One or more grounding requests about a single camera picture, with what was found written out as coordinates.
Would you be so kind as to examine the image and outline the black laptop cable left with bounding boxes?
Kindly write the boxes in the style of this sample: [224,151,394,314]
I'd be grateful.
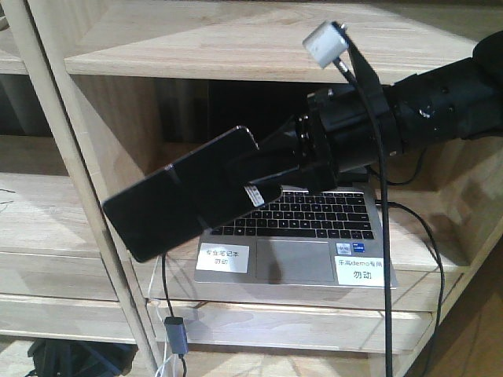
[160,252,189,377]

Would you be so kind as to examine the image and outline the black bag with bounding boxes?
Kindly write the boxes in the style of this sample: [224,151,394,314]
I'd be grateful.
[28,339,138,377]

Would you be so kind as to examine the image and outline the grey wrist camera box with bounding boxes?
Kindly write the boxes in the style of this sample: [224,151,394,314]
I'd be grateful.
[303,21,349,69]

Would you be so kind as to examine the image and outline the grey cable adapter dongle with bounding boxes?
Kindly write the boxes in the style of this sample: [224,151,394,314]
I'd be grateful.
[163,317,189,356]

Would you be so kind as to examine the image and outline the black laptop cable right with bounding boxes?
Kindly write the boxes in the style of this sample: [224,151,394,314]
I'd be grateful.
[375,199,445,377]

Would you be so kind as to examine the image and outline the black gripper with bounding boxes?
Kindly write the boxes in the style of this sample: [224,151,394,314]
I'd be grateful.
[227,86,402,193]

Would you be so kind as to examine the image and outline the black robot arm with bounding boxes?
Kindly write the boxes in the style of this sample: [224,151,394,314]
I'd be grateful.
[227,32,502,192]

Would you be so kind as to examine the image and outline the silver laptop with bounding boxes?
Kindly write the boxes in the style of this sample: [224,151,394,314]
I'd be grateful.
[195,168,384,288]

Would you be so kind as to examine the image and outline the black camera cable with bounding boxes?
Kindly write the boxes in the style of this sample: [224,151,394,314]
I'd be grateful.
[333,21,427,377]

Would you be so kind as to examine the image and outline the black laptop cable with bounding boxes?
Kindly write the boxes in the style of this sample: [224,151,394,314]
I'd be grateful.
[160,252,189,377]
[375,199,445,377]

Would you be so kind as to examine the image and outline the white laptop cable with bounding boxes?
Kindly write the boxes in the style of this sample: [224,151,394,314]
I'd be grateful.
[148,254,175,377]

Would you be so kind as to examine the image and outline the black foldable smartphone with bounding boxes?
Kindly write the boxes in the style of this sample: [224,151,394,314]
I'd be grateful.
[102,126,281,262]

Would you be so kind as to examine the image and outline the light wooden shelf unit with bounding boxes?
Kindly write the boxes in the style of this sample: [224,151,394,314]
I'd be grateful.
[2,1,502,376]

